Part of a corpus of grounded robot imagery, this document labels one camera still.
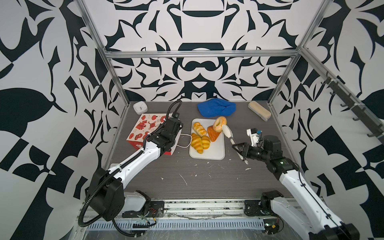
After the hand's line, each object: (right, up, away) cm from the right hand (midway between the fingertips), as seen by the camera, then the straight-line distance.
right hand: (234, 145), depth 76 cm
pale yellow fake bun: (-6, +11, +12) cm, 17 cm away
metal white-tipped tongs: (-2, +6, +6) cm, 8 cm away
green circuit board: (+16, -37, -5) cm, 40 cm away
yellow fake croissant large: (-19, -1, +15) cm, 24 cm away
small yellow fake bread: (-13, -1, +19) cm, 23 cm away
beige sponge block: (+30, +18, +36) cm, 50 cm away
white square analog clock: (-60, +21, +36) cm, 73 cm away
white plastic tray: (-6, -6, +19) cm, 21 cm away
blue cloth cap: (-3, +21, +36) cm, 42 cm away
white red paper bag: (-52, +9, +17) cm, 56 cm away
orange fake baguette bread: (-8, +3, +22) cm, 24 cm away
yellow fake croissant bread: (-17, +6, +23) cm, 29 cm away
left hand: (-36, +11, +6) cm, 38 cm away
